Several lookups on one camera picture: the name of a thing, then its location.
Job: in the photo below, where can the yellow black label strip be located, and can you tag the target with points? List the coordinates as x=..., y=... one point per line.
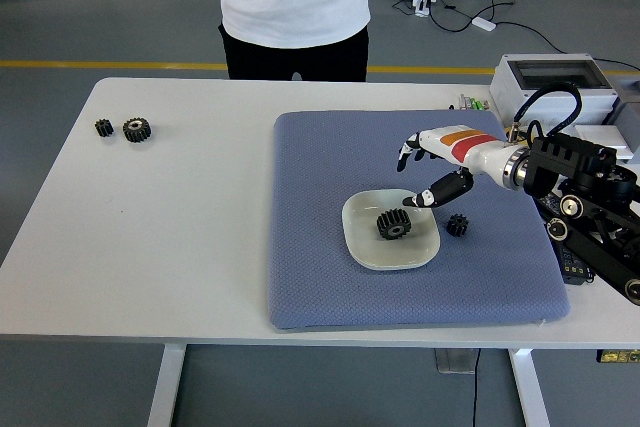
x=617, y=355

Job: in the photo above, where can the white table leg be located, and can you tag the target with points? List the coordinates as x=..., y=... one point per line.
x=527, y=387
x=167, y=382

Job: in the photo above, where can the white square dish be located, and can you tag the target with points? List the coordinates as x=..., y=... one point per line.
x=420, y=247

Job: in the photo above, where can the small black gear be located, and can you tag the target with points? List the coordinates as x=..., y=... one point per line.
x=103, y=128
x=457, y=225

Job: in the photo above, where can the dark grey box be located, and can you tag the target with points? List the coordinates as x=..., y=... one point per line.
x=629, y=112

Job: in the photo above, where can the large black gear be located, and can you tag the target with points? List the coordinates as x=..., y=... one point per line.
x=393, y=222
x=132, y=133

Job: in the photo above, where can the white switch panel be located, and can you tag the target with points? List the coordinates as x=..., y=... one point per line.
x=617, y=139

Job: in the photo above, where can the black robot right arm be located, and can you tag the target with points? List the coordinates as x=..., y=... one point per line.
x=565, y=157

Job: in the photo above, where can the small green terminal connectors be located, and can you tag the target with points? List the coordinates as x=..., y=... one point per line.
x=470, y=103

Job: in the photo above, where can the blue-grey quilted mat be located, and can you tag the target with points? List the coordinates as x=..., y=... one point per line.
x=325, y=172

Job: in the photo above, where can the grey electrical enclosure box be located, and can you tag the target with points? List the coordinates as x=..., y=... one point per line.
x=500, y=92

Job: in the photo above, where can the white chargers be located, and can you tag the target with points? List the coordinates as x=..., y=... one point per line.
x=422, y=1

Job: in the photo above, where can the black controller red display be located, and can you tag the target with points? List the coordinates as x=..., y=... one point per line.
x=575, y=273

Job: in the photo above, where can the grey bracket under table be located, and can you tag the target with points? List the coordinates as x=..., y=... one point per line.
x=452, y=361

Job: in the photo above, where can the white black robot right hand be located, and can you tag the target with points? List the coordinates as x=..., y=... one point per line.
x=465, y=144

